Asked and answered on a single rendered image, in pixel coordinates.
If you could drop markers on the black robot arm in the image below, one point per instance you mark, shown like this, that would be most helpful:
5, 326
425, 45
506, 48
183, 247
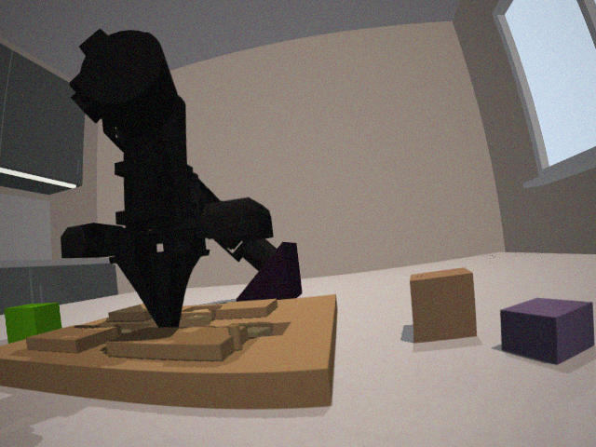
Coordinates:
125, 81

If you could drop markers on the tan puzzle board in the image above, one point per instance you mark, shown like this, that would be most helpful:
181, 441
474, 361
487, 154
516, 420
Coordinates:
206, 363

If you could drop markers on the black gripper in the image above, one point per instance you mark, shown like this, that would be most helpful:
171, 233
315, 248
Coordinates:
156, 196

